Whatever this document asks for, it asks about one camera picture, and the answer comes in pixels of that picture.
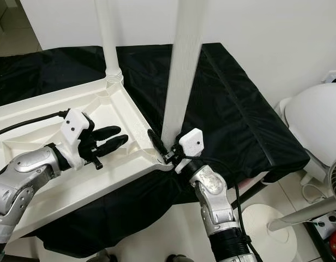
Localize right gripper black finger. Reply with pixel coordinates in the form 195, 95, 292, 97
147, 129, 167, 156

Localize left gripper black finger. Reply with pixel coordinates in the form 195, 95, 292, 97
97, 134, 129, 157
92, 126, 121, 142

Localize white plastic children table top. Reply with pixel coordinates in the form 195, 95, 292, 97
0, 74, 175, 243

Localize white plastic table leg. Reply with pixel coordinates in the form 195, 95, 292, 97
94, 0, 125, 84
159, 0, 208, 149

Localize pink fabric under cloth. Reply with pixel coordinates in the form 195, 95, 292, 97
236, 177, 256, 189

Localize black cloth table cover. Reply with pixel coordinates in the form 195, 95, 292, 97
0, 43, 311, 257

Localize black metal table brace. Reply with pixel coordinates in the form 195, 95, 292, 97
231, 183, 269, 208

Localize dark right robot foot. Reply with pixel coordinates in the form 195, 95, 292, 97
165, 254, 190, 262

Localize dark robot foot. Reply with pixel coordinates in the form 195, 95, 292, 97
94, 251, 117, 262
165, 254, 190, 262

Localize dark left robot foot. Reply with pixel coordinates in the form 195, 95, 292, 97
94, 251, 117, 262

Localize white rounded appliance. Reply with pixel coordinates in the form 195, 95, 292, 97
277, 82, 336, 170

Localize white power strip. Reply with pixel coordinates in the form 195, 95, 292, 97
313, 213, 336, 230

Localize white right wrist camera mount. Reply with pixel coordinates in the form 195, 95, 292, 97
172, 128, 205, 170

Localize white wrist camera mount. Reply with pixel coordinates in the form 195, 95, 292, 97
172, 128, 205, 170
59, 108, 95, 167

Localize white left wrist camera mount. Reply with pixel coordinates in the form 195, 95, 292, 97
59, 108, 95, 167

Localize white appliance power cord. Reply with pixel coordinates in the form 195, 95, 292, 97
302, 183, 327, 205

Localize black floor rail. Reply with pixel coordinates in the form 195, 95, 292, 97
302, 221, 332, 262

